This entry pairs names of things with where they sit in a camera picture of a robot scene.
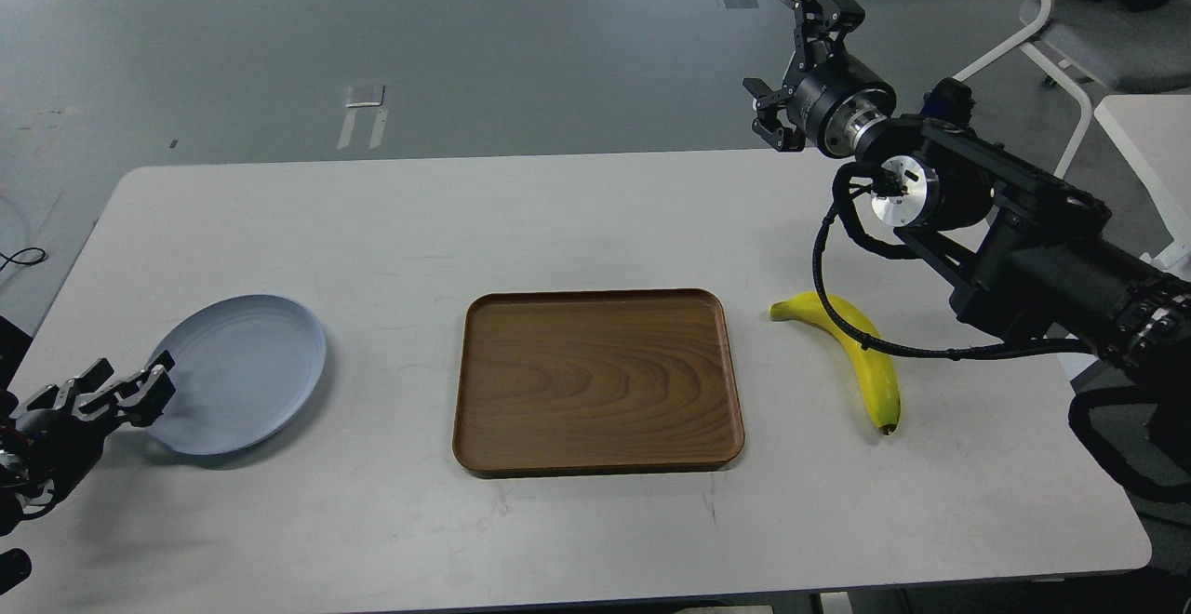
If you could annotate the light blue plate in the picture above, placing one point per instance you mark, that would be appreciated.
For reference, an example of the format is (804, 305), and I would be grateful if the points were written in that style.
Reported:
(243, 368)

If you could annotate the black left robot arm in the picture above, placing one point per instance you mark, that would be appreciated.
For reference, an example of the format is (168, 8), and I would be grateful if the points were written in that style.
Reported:
(54, 437)

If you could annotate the brown wooden tray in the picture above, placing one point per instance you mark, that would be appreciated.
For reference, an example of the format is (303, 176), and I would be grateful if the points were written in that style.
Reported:
(596, 382)

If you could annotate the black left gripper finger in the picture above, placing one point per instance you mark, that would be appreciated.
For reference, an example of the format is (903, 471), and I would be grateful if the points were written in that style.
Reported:
(78, 397)
(138, 400)

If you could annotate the yellow banana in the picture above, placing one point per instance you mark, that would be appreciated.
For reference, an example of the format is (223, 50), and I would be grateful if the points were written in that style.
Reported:
(875, 373)

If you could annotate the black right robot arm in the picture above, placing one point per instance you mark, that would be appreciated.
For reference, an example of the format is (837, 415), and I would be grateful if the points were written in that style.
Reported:
(1023, 250)

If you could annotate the white office chair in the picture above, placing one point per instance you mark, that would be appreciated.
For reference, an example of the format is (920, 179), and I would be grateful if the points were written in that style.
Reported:
(1127, 52)

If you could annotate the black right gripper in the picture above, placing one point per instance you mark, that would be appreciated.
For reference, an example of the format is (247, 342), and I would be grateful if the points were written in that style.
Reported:
(834, 98)

